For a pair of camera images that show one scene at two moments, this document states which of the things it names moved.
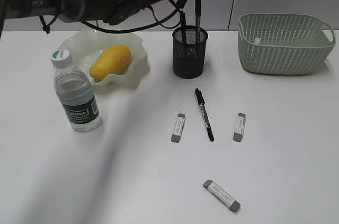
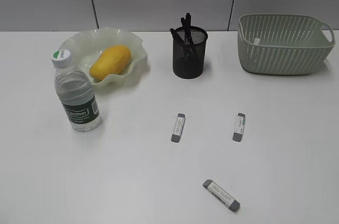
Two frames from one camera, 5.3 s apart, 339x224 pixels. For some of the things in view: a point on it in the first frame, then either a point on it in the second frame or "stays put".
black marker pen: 197,7 to 188,39
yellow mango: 113,60 stays put
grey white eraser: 176,136 stays put
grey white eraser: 238,133 stays put
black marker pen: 184,27 to 177,39
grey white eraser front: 221,195 stays put
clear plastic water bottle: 77,92 stays put
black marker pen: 205,114 to 185,30
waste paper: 257,40 stays put
